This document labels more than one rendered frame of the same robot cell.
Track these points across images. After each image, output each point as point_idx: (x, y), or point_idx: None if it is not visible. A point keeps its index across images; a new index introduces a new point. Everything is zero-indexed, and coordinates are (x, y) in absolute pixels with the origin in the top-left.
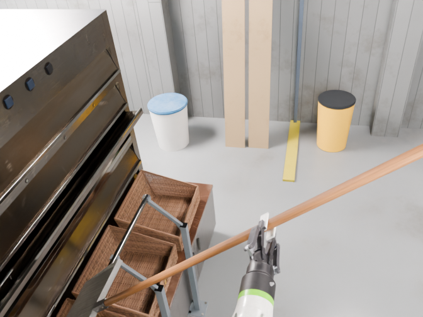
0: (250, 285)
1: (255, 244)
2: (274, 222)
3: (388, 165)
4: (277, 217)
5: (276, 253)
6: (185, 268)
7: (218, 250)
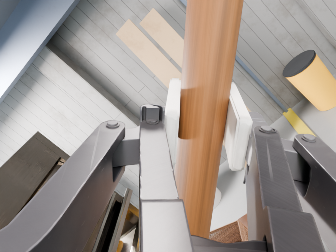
0: None
1: (139, 227)
2: (196, 62)
3: None
4: (188, 30)
5: (332, 183)
6: None
7: None
